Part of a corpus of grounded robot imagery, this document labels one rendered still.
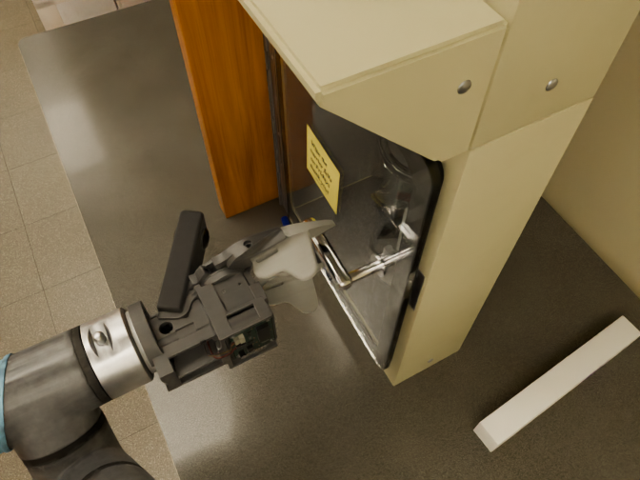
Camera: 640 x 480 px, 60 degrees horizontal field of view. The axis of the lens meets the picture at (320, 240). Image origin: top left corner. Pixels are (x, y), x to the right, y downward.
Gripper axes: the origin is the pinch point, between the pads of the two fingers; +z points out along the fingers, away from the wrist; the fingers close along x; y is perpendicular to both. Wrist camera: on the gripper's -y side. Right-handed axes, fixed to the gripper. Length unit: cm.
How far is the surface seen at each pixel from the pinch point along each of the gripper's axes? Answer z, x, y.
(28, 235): -55, -120, -122
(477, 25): 3.8, 31.0, 10.2
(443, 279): 7.7, 2.0, 10.8
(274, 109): 4.4, -0.4, -20.2
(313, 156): 4.2, 1.6, -9.3
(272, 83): 4.4, 3.8, -20.1
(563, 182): 49, -24, -5
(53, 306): -54, -120, -89
